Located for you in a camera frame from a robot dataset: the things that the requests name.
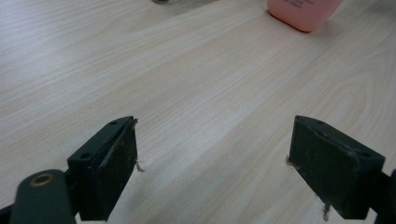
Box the pink plastic bottle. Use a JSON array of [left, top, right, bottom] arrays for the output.
[[266, 0, 344, 34]]

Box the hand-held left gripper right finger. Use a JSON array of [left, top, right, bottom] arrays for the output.
[[288, 115, 387, 220]]

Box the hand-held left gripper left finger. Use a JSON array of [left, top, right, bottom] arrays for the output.
[[66, 116, 139, 222]]

